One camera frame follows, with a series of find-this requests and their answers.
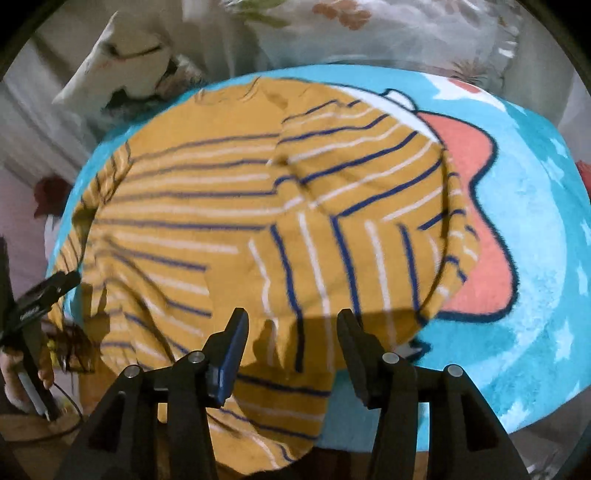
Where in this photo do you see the person's left hand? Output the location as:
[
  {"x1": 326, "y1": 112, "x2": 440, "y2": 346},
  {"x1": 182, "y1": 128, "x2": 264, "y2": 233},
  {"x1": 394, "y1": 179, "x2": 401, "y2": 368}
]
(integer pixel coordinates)
[{"x1": 0, "y1": 320, "x2": 58, "y2": 416}]

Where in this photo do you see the yellow striped shirt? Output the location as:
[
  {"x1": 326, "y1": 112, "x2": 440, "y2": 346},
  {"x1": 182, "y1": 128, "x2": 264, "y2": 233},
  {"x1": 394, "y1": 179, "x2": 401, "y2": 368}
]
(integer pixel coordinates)
[{"x1": 46, "y1": 76, "x2": 483, "y2": 476}]

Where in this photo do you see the red cloth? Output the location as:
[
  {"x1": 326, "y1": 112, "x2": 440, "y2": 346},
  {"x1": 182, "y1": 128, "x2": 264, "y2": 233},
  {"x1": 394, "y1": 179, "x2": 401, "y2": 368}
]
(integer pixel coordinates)
[{"x1": 32, "y1": 175, "x2": 75, "y2": 217}]

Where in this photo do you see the white leaf print pillow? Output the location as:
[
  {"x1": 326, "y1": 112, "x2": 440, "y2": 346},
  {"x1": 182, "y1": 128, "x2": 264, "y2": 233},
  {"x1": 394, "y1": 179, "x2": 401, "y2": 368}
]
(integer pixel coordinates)
[{"x1": 222, "y1": 0, "x2": 527, "y2": 79}]

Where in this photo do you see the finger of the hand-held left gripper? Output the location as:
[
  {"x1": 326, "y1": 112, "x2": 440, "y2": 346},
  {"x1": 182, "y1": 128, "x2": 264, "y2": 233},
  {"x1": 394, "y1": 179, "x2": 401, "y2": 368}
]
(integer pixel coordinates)
[{"x1": 13, "y1": 270, "x2": 83, "y2": 324}]

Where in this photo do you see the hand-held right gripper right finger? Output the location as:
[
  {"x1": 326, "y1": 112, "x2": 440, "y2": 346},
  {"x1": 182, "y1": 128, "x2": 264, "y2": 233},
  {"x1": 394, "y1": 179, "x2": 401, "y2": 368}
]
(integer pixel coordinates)
[{"x1": 336, "y1": 309, "x2": 529, "y2": 480}]

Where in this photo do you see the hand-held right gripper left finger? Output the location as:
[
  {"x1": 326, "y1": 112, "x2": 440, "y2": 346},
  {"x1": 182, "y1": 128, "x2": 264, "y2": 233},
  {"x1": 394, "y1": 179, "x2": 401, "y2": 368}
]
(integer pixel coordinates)
[{"x1": 53, "y1": 308, "x2": 250, "y2": 480}]

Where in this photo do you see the blue cartoon star rug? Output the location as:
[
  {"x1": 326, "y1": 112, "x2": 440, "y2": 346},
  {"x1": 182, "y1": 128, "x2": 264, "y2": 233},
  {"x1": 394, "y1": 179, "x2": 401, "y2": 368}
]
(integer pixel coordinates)
[{"x1": 48, "y1": 65, "x2": 591, "y2": 455}]

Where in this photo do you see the black cable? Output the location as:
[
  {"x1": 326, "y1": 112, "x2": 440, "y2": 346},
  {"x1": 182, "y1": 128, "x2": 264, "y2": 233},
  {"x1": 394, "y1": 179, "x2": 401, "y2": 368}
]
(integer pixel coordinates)
[{"x1": 44, "y1": 382, "x2": 88, "y2": 441}]

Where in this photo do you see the white figure print pillow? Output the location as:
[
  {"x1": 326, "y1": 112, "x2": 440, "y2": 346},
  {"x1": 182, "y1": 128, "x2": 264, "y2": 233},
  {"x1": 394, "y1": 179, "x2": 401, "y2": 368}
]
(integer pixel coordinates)
[{"x1": 51, "y1": 9, "x2": 208, "y2": 125}]

